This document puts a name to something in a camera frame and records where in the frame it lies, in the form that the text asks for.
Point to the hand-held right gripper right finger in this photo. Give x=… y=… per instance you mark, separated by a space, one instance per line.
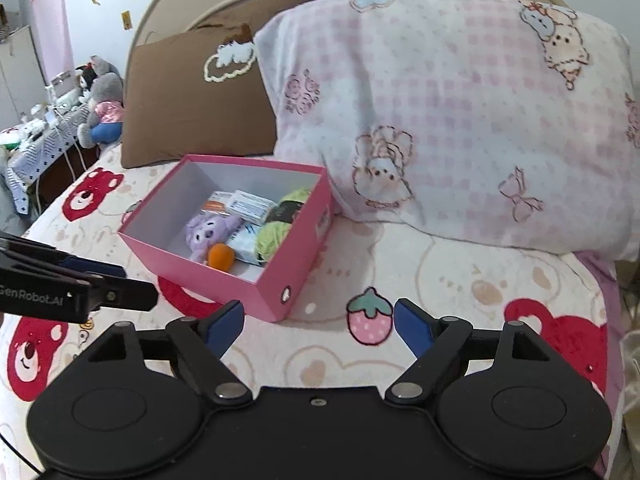
x=412 y=330

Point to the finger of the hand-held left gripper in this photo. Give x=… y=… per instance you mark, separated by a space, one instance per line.
x=130 y=295
x=90 y=265

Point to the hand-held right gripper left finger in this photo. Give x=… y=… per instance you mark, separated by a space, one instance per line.
x=225 y=327

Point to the pink cardboard box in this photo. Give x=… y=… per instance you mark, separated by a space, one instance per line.
x=200 y=285

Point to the orange ball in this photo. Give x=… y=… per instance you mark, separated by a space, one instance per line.
x=221 y=257

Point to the blue white tissue packet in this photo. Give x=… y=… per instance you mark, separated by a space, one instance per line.
x=245 y=245

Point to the purple plush toy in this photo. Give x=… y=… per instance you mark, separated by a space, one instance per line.
x=210 y=232

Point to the green yarn skein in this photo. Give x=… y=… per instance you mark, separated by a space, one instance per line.
x=272 y=237

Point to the small white blue box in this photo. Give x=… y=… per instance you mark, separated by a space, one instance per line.
x=250 y=207

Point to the orange white medicine box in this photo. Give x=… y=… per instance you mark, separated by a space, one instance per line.
x=217 y=205

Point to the side table with patterned cloth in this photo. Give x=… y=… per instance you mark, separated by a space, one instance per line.
x=45 y=147

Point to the brown pillow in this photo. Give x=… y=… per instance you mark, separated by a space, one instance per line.
x=175 y=120

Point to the grey plush toy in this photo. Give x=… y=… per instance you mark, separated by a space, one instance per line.
x=107 y=90

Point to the white appliance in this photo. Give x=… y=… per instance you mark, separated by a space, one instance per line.
x=60 y=87

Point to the black haired plush doll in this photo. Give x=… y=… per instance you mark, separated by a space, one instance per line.
x=86 y=77

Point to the white wardrobe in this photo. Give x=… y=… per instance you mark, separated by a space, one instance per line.
x=20 y=70

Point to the beige satin cloth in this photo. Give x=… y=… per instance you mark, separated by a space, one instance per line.
x=631 y=360

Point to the pink checked pillow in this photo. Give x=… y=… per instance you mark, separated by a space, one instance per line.
x=450 y=110

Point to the pink curtain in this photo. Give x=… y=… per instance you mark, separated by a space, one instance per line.
x=52 y=20

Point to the small yellow wall fixture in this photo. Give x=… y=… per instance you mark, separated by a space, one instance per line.
x=126 y=20

